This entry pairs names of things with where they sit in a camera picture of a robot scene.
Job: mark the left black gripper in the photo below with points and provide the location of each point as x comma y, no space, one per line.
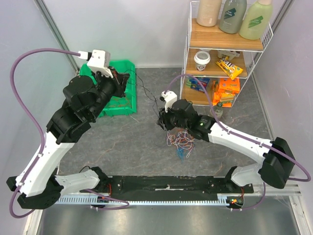
119,81

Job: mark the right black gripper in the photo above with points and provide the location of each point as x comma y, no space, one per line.
164,118

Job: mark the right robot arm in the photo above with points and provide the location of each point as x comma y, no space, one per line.
270,166

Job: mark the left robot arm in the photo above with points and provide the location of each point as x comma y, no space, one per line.
38,186

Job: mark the green compartment bin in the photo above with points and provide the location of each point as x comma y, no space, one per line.
118,106

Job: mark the blue snack box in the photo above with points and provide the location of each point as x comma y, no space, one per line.
193,83

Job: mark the right glass bottle green cap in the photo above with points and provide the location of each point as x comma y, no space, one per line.
217,110

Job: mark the orange snack boxes stack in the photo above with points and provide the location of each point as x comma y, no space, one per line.
225,91

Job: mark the white paper coffee cup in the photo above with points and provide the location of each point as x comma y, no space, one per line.
201,58

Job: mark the yellow candy bag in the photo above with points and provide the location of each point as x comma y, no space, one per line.
230,69

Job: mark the white cup carton pack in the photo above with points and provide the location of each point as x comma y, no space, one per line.
229,54

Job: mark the beige lotion bottle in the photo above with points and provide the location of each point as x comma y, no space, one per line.
208,12

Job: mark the grey shampoo bottle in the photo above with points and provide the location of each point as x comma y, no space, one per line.
232,16

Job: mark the light green shampoo bottle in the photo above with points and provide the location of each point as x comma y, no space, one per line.
256,20

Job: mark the white wire wooden shelf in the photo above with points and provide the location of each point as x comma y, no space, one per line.
213,39

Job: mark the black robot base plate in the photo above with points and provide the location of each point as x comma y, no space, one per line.
123,184

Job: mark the grey slotted cable duct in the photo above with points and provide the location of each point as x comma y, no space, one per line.
94,200

